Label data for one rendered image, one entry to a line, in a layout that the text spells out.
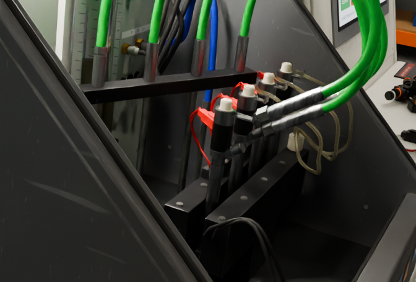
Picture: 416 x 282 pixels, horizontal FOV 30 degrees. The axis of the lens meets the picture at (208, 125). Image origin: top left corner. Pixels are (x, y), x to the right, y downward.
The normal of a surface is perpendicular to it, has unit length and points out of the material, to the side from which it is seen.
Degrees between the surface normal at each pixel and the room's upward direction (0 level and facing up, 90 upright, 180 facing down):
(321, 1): 76
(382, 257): 0
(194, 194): 0
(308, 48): 90
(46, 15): 90
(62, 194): 90
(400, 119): 0
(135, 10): 90
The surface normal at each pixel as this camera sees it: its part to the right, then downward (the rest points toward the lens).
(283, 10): -0.42, 0.27
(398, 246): 0.13, -0.93
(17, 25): 0.70, -0.51
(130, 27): 0.90, 0.26
